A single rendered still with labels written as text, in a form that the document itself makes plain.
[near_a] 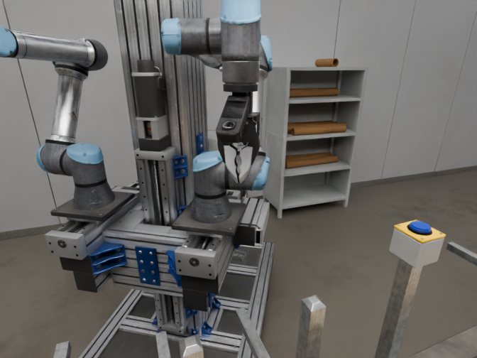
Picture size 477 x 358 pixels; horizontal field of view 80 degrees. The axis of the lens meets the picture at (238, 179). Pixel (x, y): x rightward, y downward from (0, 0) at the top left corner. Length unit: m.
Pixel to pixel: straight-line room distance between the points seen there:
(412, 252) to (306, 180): 3.07
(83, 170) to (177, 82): 0.48
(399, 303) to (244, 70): 0.64
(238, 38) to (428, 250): 0.57
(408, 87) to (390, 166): 1.06
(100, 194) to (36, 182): 2.07
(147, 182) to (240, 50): 0.77
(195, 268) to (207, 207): 0.20
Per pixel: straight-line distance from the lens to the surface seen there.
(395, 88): 4.23
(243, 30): 0.58
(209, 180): 0.97
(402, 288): 0.80
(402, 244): 0.74
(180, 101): 1.14
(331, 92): 3.35
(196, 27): 0.70
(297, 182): 3.66
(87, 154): 1.19
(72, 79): 1.35
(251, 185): 0.96
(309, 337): 0.68
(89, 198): 1.23
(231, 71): 0.58
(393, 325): 0.88
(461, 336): 1.34
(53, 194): 3.29
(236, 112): 0.56
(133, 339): 1.82
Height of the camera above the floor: 1.55
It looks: 21 degrees down
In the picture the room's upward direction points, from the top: straight up
